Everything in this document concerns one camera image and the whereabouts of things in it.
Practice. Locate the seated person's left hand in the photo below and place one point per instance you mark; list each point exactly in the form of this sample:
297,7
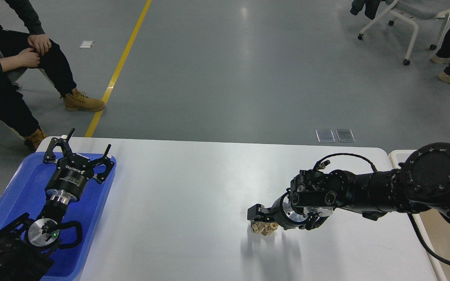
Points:
40,42

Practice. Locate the tan work boot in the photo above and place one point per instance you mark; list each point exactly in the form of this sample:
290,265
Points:
78,101
34,140

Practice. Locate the white office chair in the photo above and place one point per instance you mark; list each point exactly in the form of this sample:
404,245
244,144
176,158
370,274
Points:
407,10

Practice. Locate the metal floor plate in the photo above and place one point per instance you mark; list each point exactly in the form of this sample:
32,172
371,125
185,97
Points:
325,136
345,135

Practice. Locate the seated person's right hand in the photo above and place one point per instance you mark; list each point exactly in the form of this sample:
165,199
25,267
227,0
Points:
28,58

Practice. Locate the white paper scrap on floor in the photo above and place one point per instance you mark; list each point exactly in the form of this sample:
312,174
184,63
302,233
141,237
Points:
86,44

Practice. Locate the blue plastic tray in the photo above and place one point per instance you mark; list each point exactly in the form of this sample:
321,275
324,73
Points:
26,193

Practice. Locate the brown paper ball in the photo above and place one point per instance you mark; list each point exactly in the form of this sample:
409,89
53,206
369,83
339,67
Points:
264,228

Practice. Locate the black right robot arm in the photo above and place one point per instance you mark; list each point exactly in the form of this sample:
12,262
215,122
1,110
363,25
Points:
421,183

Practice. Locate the dark jacket on chair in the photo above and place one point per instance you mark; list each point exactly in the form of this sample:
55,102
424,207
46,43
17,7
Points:
370,7

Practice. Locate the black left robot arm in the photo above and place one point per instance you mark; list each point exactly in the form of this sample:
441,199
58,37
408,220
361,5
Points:
49,212

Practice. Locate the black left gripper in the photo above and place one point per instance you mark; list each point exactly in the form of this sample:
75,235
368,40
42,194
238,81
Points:
73,172

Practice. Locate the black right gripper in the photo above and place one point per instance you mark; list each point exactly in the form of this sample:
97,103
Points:
280,212

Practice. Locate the seated person in black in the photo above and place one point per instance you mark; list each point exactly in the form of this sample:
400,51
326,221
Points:
14,112

